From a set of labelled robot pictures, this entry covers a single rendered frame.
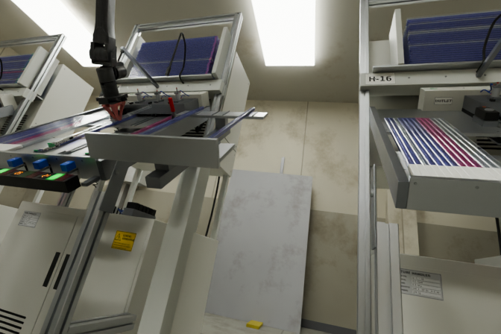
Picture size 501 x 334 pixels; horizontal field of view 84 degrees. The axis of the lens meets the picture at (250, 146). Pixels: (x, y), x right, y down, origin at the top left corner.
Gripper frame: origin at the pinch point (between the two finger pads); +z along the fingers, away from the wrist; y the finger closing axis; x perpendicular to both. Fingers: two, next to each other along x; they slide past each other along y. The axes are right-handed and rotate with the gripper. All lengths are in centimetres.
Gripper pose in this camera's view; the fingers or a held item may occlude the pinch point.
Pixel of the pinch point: (118, 118)
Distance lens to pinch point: 123.7
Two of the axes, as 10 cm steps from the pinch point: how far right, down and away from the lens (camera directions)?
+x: -2.9, 3.8, -8.8
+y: -9.5, -0.3, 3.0
